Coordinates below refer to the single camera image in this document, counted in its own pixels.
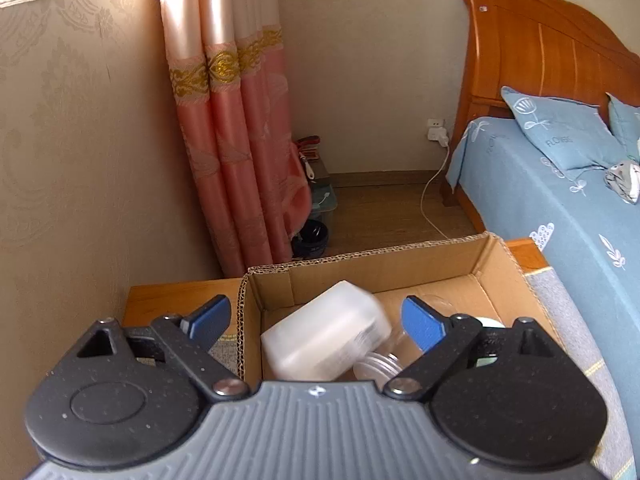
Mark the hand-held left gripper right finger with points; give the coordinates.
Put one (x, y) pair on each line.
(422, 322)

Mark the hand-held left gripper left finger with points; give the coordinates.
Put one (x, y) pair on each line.
(210, 317)

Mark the cardboard box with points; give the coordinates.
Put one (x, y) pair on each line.
(450, 270)

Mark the clear plastic cup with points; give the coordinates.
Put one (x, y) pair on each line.
(375, 367)

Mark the mint green round toy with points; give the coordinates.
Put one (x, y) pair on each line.
(489, 322)

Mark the white translucent plastic bottle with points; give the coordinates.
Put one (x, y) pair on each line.
(320, 335)

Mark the black round tub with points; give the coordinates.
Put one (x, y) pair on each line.
(311, 240)

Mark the clear storage box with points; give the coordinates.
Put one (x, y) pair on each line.
(325, 202)

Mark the blue floral bed sheet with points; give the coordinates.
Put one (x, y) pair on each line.
(550, 200)

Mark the brown box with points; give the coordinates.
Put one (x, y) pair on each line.
(320, 170)

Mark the pink curtain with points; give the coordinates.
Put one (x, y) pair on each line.
(240, 135)

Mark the blue floral pillow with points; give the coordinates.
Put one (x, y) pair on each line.
(560, 130)
(627, 125)

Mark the crumpled grey cloth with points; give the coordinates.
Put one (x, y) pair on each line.
(625, 180)

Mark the wooden headboard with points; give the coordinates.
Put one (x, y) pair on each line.
(530, 50)

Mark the white wall socket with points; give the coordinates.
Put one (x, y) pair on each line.
(435, 123)

